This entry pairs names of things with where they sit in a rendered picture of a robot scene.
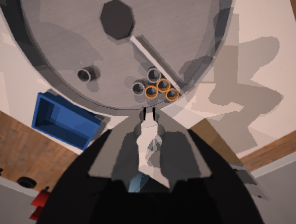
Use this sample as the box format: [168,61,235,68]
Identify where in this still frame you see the blue crate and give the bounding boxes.
[31,88,104,151]

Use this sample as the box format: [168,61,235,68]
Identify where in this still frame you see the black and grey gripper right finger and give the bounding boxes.
[153,107,265,224]

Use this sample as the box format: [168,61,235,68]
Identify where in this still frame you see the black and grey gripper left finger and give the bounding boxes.
[36,107,146,224]

